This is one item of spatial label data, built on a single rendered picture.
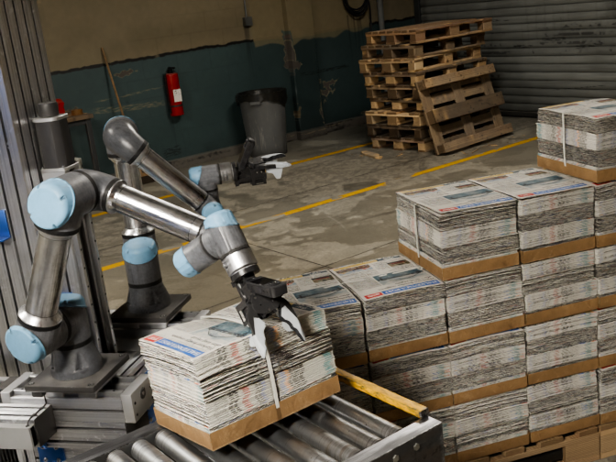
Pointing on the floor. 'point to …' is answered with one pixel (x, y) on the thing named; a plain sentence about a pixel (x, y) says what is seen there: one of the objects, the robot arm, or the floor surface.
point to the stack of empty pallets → (448, 45)
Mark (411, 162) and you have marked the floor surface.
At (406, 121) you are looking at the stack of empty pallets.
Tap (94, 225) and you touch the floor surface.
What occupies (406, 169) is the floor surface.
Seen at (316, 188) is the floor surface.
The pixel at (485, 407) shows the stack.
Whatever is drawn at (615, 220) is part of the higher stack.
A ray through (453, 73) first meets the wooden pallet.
